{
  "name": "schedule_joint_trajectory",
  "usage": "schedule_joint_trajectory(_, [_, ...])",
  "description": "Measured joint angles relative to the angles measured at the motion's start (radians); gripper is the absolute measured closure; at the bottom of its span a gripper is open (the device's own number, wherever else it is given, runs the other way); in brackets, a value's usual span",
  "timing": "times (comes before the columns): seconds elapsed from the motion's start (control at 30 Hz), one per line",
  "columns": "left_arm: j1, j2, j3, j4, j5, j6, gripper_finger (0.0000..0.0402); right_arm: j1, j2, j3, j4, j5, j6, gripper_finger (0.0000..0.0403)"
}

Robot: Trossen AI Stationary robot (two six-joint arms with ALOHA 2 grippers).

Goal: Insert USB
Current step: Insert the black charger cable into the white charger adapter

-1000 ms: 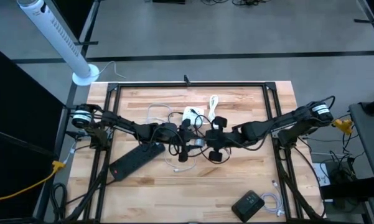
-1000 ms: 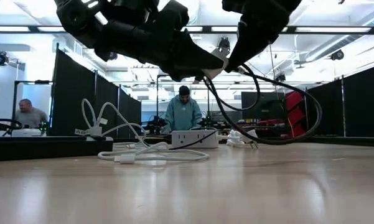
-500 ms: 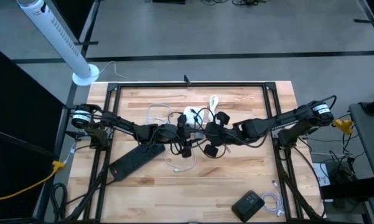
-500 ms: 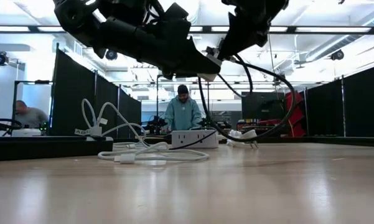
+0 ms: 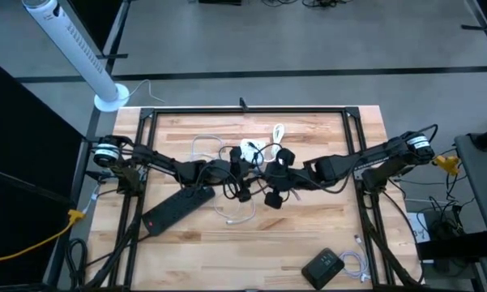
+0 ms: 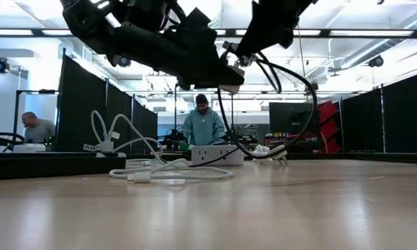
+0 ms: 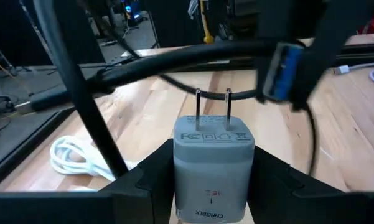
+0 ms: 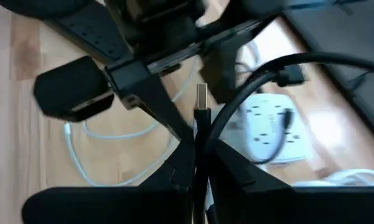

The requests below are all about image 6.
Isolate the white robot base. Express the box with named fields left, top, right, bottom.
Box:
left=12, top=143, right=46, bottom=153

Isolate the white power cord with plug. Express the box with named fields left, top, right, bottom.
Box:
left=251, top=144, right=289, bottom=167

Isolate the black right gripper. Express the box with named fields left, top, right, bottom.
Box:
left=235, top=0, right=315, bottom=56

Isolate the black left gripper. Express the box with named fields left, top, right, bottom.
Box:
left=173, top=7, right=246, bottom=88

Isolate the black monitor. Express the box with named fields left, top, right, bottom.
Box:
left=269, top=101, right=321, bottom=135

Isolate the person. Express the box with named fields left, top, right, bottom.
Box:
left=21, top=111, right=56, bottom=144
left=180, top=93, right=227, bottom=147

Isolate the long black power strip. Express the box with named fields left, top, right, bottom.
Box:
left=0, top=151, right=127, bottom=181

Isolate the red shelving rack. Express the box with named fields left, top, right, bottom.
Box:
left=317, top=100, right=341, bottom=154

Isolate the white outlet cube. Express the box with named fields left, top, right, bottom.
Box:
left=190, top=144, right=245, bottom=167

